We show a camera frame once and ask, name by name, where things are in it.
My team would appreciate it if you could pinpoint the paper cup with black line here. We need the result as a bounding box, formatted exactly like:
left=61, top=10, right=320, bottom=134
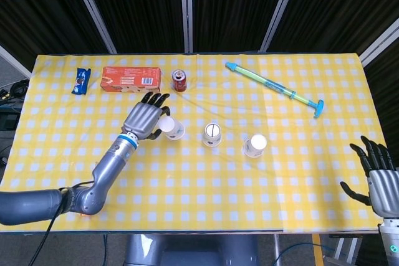
left=201, top=121, right=223, bottom=148

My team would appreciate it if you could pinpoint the grey robot torso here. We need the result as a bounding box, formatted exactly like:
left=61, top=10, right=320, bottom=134
left=124, top=234, right=259, bottom=266

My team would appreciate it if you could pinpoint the orange cardboard snack box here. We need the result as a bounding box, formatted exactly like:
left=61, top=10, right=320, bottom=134
left=100, top=66, right=163, bottom=94

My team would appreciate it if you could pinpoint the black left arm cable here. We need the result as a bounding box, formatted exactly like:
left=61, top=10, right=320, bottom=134
left=27, top=181, right=94, bottom=266

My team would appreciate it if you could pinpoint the green and blue water gun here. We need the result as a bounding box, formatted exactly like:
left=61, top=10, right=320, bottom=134
left=225, top=62, right=325, bottom=120

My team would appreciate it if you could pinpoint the floral white paper cup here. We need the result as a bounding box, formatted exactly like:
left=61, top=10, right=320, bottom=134
left=158, top=115, right=186, bottom=141

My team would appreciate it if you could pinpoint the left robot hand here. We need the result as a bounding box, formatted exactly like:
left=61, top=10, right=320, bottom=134
left=120, top=92, right=171, bottom=141

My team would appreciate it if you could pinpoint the white partition post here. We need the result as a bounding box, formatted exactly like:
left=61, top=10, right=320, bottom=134
left=358, top=26, right=399, bottom=67
left=259, top=0, right=302, bottom=52
left=179, top=0, right=194, bottom=54
left=66, top=0, right=118, bottom=54
left=0, top=44, right=32, bottom=80

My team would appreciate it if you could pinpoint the blue floor cable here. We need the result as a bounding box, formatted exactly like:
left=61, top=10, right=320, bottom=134
left=274, top=234, right=331, bottom=266

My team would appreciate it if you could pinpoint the black floor cable bundle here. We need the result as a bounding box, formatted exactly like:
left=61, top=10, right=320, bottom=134
left=0, top=80, right=31, bottom=102

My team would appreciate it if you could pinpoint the paper cup with printed text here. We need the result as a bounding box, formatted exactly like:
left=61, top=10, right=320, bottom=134
left=243, top=134, right=267, bottom=158

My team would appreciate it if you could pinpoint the red soda can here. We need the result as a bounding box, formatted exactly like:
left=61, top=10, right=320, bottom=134
left=171, top=69, right=189, bottom=92

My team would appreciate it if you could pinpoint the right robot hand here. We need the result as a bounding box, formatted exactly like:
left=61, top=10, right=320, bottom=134
left=340, top=135, right=399, bottom=219

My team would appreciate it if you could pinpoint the yellow checked tablecloth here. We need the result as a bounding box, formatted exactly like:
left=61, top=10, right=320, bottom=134
left=0, top=52, right=387, bottom=234

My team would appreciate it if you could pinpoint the blue cookie packet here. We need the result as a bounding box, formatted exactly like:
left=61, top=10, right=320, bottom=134
left=71, top=67, right=92, bottom=95

